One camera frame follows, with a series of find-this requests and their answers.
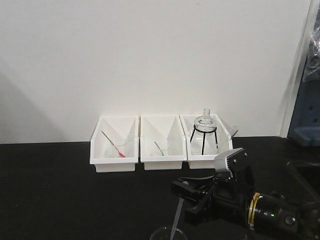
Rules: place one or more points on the green tipped pipette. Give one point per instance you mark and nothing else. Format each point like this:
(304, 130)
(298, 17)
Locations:
(160, 149)

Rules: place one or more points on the blue shelf unit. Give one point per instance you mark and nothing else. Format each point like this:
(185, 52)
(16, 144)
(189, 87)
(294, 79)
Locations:
(301, 120)

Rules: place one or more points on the clear glass beaker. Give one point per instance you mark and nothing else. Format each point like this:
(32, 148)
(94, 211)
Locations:
(165, 233)

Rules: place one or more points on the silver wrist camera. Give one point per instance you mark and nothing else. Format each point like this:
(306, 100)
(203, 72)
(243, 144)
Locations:
(233, 160)

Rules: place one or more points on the white storage bin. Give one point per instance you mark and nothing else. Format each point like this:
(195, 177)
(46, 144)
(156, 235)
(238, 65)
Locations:
(124, 133)
(194, 158)
(168, 132)

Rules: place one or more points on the white left storage bin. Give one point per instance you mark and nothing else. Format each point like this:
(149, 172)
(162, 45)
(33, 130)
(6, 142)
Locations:
(124, 133)

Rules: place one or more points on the clear plastic pipette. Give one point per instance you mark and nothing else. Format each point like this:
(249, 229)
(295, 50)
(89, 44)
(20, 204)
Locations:
(177, 212)

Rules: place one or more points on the white right storage bin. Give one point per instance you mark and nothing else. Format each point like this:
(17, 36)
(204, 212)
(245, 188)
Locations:
(194, 158)

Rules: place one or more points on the clear pipette in right bin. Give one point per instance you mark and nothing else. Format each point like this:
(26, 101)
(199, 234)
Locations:
(233, 132)

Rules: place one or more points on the red tipped pipette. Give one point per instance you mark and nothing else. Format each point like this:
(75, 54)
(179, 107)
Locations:
(116, 148)

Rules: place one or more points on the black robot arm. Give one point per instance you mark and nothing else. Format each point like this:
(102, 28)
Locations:
(281, 218)

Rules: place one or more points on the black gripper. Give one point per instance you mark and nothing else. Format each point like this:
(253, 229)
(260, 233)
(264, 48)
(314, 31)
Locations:
(228, 198)

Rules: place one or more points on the black bench sink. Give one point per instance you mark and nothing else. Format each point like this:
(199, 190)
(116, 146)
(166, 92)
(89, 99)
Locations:
(308, 176)

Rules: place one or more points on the white middle storage bin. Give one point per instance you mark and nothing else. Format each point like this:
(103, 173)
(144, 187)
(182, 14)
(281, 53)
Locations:
(168, 132)

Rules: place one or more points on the glass flask with black stand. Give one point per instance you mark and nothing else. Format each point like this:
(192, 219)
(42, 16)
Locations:
(205, 125)

